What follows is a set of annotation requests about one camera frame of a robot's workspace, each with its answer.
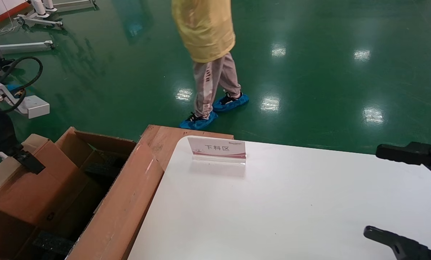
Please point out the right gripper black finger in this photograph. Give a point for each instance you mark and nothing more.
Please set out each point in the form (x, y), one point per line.
(403, 246)
(410, 153)

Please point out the small cardboard box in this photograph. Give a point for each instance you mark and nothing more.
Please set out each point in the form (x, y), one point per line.
(31, 191)

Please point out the large cardboard box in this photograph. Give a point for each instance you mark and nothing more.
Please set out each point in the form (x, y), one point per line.
(121, 209)

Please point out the black foam block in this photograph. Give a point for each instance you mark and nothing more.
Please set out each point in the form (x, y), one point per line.
(103, 167)
(51, 243)

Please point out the grey stand leg bar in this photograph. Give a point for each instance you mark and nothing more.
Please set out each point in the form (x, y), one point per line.
(27, 46)

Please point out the white wheeled equipment stand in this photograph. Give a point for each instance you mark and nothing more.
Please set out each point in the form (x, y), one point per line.
(42, 22)

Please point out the acrylic sign with red stripe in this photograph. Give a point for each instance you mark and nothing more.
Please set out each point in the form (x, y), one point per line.
(217, 148)

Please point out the person in yellow coat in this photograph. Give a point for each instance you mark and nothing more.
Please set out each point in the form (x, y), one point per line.
(204, 29)

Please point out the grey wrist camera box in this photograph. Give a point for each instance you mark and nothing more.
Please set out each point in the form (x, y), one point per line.
(33, 106)

